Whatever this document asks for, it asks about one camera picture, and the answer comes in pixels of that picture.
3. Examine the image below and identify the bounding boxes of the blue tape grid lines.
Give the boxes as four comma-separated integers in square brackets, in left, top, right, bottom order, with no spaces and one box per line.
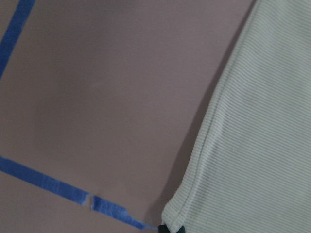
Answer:
[0,0,157,230]

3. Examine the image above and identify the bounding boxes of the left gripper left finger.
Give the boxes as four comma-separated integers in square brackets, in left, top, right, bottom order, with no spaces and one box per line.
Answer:
[158,224,171,233]

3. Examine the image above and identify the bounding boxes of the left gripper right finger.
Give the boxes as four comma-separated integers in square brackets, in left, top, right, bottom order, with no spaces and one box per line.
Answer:
[176,226,186,233]

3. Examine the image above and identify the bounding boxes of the brown paper table cover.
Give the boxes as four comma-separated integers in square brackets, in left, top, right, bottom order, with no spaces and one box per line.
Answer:
[0,0,254,227]

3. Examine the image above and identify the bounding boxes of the olive green t-shirt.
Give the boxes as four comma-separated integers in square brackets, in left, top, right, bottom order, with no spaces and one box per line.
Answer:
[162,0,311,233]

